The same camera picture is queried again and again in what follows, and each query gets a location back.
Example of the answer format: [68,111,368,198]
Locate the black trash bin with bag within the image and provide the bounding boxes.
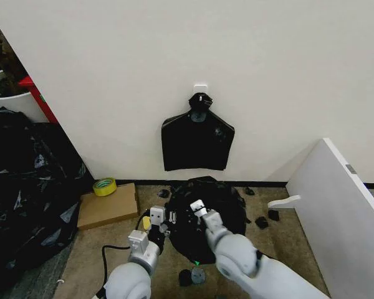
[165,175,252,266]

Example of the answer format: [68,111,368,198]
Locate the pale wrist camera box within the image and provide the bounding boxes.
[150,205,167,226]
[189,199,209,218]

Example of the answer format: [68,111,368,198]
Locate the dark brown dried plant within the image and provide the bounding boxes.
[0,12,29,96]

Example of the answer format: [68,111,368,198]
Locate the red metal frame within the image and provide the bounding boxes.
[17,75,60,125]

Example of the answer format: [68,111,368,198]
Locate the white round planter pot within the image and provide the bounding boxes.
[0,69,50,125]

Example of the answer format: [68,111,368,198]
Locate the yellow tape roll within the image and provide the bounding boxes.
[92,177,117,198]

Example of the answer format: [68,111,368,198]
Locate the grey round disc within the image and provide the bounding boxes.
[191,267,206,285]

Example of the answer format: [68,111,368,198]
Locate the black hanging garbage bag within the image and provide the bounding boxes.
[161,92,236,172]

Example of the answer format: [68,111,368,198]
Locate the flat brown cardboard box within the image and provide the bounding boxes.
[77,182,140,232]

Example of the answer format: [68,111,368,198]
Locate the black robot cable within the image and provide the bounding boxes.
[100,245,135,282]

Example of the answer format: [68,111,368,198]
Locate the white board panel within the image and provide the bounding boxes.
[285,137,374,299]

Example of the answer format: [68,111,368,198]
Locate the large black plastic bag pile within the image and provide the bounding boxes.
[0,107,89,292]

